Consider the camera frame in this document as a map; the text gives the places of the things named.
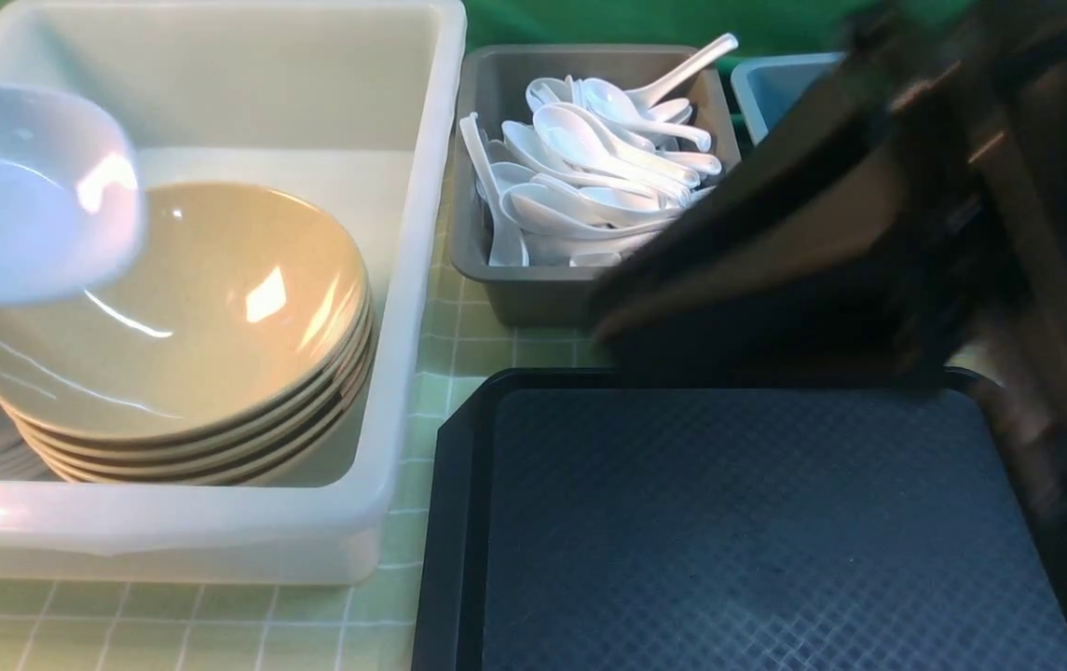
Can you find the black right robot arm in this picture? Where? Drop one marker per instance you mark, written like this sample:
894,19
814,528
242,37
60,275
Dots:
913,200

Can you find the pile of white spoons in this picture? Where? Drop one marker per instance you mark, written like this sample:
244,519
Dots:
595,169

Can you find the white square dish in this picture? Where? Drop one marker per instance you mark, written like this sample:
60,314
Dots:
72,209

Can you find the teal plastic chopstick bin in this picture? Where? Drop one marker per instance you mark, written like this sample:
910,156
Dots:
766,87

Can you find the green checked tablecloth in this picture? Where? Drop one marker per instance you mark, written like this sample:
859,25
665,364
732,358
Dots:
244,610

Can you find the black serving tray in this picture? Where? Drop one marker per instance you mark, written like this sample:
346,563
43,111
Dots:
578,523

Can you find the white plastic dish tub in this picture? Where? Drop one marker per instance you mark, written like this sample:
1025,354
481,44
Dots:
346,104

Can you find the stack of tan bowls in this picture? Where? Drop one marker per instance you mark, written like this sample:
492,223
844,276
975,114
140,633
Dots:
238,342

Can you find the green backdrop cloth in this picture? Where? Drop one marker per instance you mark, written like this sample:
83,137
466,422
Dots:
763,27

